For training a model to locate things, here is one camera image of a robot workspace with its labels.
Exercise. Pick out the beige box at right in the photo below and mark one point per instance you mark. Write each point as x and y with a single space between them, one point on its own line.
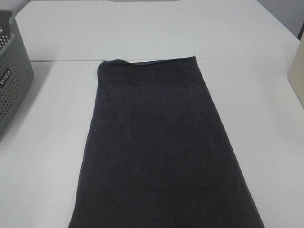
296 73

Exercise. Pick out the grey perforated plastic basket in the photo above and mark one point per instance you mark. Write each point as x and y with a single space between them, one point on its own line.
16 72

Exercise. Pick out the dark navy towel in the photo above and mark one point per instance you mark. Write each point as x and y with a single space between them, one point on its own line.
157 154

